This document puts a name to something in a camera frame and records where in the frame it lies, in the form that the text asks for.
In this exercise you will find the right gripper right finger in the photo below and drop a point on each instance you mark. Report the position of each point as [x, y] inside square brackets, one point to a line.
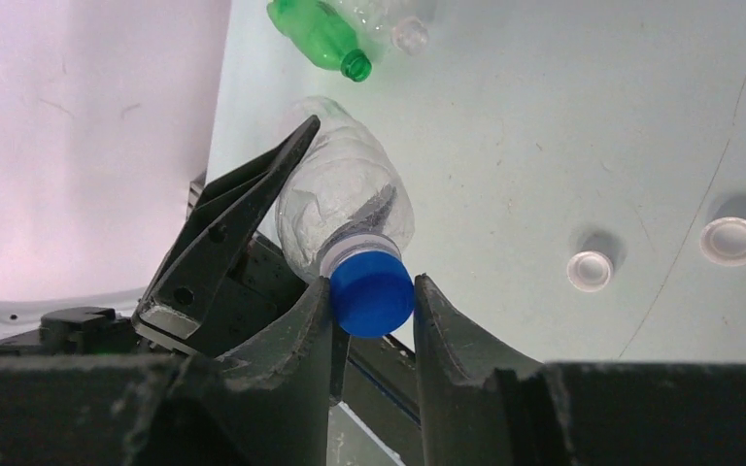
[483, 403]

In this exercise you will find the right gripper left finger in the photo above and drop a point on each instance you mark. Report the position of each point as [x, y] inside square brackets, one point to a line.
[263, 403]

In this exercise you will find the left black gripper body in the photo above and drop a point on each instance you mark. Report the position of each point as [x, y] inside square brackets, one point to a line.
[311, 362]

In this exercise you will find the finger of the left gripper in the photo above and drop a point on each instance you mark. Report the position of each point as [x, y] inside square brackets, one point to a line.
[193, 292]

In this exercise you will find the blue cap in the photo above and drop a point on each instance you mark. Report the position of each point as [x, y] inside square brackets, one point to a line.
[371, 294]

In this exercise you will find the clear bottle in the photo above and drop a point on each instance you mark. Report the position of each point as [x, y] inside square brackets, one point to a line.
[387, 25]
[344, 197]

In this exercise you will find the white cap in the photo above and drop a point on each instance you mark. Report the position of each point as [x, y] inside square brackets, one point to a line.
[589, 270]
[723, 241]

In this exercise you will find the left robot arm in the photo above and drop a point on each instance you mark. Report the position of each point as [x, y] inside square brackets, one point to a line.
[97, 328]

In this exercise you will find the green plastic bottle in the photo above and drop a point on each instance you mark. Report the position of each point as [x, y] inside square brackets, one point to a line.
[321, 35]

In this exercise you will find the clear bottle beside green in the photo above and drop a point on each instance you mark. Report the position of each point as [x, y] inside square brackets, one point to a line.
[387, 25]

